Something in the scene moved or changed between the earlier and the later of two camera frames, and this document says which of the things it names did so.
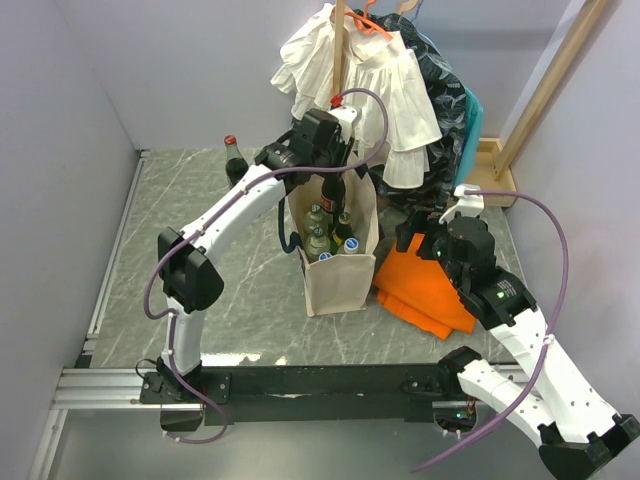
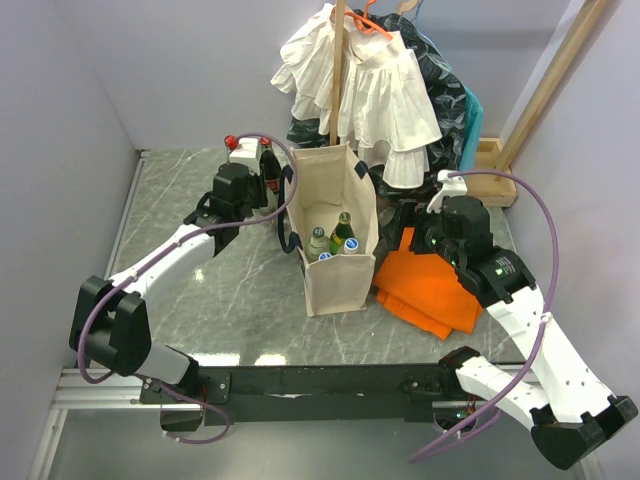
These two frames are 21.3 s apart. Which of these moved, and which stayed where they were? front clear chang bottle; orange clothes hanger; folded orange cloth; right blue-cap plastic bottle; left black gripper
Moved: left black gripper
Stayed: front clear chang bottle; right blue-cap plastic bottle; orange clothes hanger; folded orange cloth
